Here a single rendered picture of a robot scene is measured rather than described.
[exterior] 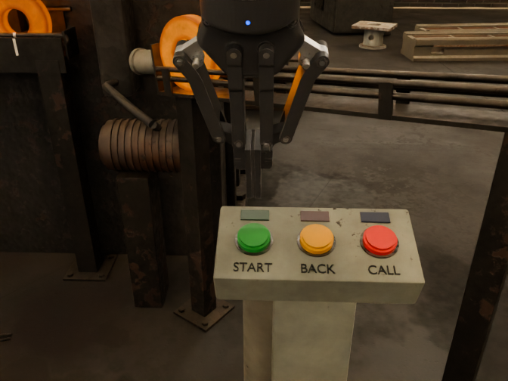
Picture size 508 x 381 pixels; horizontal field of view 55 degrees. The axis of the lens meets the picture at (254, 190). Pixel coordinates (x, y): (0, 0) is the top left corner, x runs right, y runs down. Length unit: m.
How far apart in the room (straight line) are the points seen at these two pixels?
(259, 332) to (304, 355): 0.18
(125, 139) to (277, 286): 0.69
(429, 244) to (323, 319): 1.16
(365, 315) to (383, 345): 0.11
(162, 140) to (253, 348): 0.53
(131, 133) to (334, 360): 0.73
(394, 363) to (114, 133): 0.87
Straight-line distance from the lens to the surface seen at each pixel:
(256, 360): 0.89
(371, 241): 0.59
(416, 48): 4.33
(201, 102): 0.43
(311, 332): 0.64
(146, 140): 1.16
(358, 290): 0.59
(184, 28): 1.05
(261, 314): 0.81
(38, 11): 1.35
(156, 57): 1.11
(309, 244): 0.58
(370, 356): 1.31
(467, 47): 4.49
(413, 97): 0.78
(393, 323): 1.41
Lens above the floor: 0.93
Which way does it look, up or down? 28 degrees down
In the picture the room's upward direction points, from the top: straight up
